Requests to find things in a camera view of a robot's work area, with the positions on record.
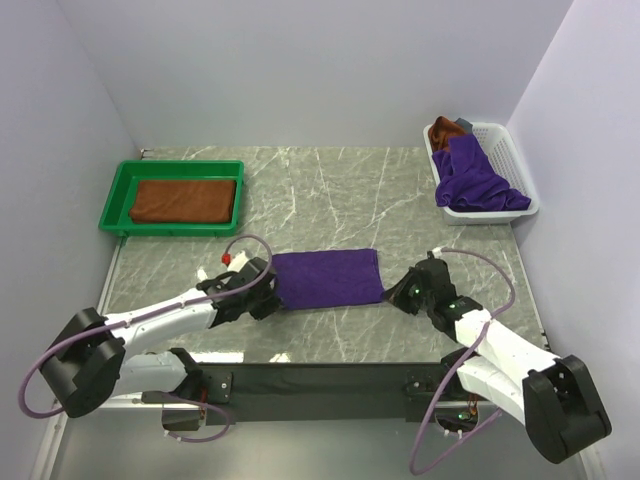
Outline brown towel in basket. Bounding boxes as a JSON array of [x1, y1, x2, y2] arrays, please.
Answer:
[[427, 116, 466, 152]]

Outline green plastic tray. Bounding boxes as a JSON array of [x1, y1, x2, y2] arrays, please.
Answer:
[[99, 160, 245, 237]]

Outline brown towel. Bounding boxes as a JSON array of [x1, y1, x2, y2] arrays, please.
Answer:
[[129, 179, 236, 224], [427, 116, 466, 152]]

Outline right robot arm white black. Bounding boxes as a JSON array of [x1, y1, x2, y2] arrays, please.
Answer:
[[384, 255, 612, 464]]

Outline black base bar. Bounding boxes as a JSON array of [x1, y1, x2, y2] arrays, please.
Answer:
[[142, 360, 453, 423]]

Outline purple towel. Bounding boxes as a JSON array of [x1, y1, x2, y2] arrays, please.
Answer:
[[273, 248, 384, 311], [432, 134, 531, 213]]

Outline grey towel in basket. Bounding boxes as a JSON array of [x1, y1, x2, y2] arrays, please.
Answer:
[[455, 117, 473, 134]]

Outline white plastic basket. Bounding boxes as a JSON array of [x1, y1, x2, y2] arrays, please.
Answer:
[[424, 122, 539, 225]]

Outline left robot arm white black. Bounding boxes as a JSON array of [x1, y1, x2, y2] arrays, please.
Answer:
[[38, 254, 280, 418]]

